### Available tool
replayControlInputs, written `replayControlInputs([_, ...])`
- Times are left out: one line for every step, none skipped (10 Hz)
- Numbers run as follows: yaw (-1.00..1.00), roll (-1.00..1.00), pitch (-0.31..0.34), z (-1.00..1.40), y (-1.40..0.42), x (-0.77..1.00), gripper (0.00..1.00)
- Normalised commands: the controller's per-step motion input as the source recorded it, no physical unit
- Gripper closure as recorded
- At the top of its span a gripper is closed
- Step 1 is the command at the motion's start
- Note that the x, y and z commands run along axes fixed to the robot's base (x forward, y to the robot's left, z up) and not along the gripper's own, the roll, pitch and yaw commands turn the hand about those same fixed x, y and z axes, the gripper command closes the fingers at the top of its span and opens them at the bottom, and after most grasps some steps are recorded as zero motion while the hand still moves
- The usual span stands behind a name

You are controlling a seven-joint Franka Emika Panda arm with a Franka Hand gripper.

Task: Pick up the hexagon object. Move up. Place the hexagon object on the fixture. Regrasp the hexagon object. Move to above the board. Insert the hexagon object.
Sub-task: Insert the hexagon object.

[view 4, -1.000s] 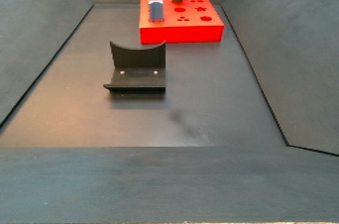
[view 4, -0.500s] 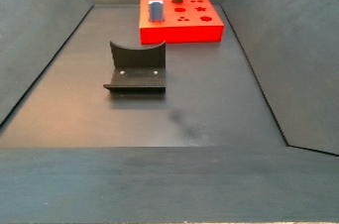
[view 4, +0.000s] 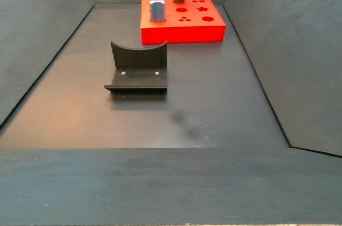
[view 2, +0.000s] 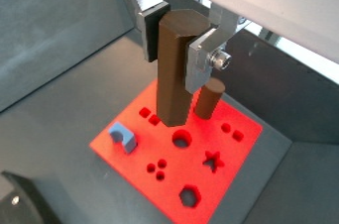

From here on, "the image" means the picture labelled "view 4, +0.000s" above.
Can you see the black curved cradle stand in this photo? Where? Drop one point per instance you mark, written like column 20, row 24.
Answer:
column 140, row 69

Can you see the red shape sorting block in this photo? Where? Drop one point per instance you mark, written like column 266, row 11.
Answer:
column 192, row 22

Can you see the light blue notched peg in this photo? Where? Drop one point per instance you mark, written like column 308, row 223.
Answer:
column 156, row 7

